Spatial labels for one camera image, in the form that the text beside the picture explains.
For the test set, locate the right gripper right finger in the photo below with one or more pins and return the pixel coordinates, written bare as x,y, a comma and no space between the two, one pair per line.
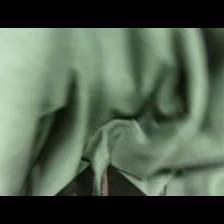
121,185

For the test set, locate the green shirt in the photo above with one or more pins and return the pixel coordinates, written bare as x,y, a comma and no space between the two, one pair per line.
100,83

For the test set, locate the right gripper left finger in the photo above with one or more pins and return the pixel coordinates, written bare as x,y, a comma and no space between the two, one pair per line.
81,185

